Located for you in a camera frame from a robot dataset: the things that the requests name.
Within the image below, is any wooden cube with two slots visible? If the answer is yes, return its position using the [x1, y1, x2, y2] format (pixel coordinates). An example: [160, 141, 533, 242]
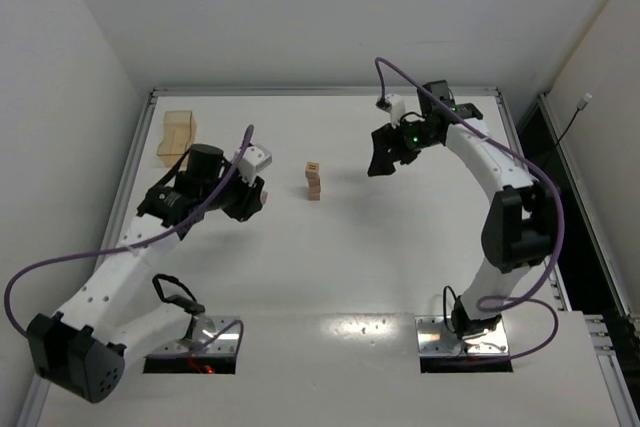
[305, 162, 319, 177]

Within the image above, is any translucent amber plastic box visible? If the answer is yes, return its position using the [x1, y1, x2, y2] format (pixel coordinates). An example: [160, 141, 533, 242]
[156, 110, 197, 167]

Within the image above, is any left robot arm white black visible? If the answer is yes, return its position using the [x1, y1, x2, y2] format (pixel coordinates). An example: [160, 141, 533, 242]
[26, 143, 272, 403]

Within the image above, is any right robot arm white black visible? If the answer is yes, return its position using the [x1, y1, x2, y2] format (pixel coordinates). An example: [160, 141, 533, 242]
[367, 81, 557, 339]

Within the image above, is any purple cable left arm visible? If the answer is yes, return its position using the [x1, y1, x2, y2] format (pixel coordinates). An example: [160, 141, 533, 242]
[3, 124, 256, 360]

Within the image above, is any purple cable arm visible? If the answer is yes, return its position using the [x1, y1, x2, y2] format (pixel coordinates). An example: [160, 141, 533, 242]
[3, 124, 256, 360]
[373, 56, 567, 362]

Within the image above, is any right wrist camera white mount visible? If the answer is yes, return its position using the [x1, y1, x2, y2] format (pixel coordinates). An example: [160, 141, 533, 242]
[376, 93, 406, 128]

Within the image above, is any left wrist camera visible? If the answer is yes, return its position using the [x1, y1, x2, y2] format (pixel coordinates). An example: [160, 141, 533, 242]
[237, 144, 272, 185]

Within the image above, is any aluminium table frame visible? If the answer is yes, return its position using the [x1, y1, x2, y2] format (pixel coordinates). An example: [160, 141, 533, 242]
[19, 88, 638, 426]

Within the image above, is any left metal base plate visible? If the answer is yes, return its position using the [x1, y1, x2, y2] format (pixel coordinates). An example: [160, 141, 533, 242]
[158, 316, 244, 358]

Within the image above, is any metal base plate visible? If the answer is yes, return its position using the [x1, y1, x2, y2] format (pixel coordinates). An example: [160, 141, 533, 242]
[158, 316, 244, 358]
[415, 315, 510, 360]

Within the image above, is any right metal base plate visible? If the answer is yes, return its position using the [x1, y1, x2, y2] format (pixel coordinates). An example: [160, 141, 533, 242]
[415, 315, 510, 360]

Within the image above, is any black cable with white plug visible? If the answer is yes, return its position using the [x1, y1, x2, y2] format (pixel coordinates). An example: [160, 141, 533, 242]
[534, 92, 594, 183]

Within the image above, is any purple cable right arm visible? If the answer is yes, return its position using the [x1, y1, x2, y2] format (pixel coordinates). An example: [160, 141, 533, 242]
[373, 56, 567, 362]

